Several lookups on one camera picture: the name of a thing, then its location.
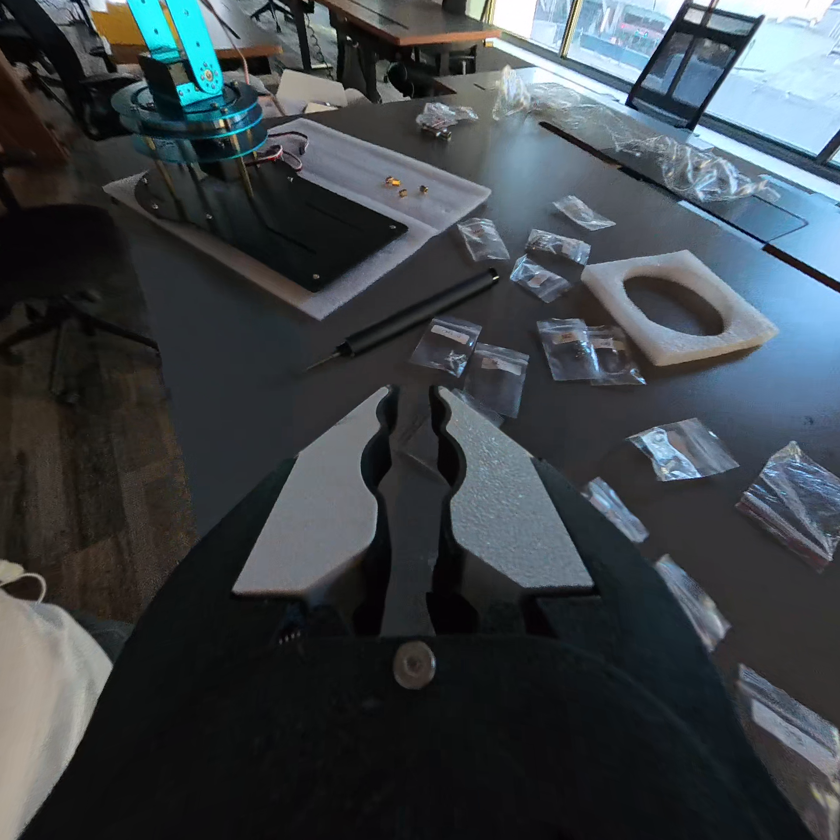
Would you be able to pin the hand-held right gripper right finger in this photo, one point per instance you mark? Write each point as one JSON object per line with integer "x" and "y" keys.
{"x": 518, "y": 525}

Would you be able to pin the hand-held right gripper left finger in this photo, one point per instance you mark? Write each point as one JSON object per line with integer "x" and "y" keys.
{"x": 315, "y": 525}

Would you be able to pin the clear zip bag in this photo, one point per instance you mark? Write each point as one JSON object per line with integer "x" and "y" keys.
{"x": 791, "y": 505}

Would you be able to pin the blue toy robot arm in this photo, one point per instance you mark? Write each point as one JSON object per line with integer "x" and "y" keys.
{"x": 190, "y": 65}

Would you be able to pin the empty black desk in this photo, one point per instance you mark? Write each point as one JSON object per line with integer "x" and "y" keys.
{"x": 420, "y": 23}

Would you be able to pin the scattered small screw bags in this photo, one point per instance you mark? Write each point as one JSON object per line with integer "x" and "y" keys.
{"x": 502, "y": 377}

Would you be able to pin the black precision screwdriver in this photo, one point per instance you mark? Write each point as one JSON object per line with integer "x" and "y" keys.
{"x": 407, "y": 312}

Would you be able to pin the white foam square with hole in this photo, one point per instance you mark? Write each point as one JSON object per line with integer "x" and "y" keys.
{"x": 610, "y": 282}

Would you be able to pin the person's white clothing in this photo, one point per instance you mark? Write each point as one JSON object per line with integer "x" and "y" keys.
{"x": 39, "y": 689}

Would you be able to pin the white foam sheet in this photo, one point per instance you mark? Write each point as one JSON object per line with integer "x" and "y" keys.
{"x": 407, "y": 216}

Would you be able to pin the black swivel office chair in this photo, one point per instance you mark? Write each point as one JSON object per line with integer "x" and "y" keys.
{"x": 52, "y": 249}
{"x": 79, "y": 85}

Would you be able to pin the crumpled clear plastic wrap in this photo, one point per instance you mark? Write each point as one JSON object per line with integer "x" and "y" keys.
{"x": 656, "y": 151}

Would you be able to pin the large glass window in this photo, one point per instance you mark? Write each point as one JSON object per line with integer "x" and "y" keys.
{"x": 787, "y": 65}

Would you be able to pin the black mesh office chair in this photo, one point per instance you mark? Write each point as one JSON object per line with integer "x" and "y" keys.
{"x": 722, "y": 21}

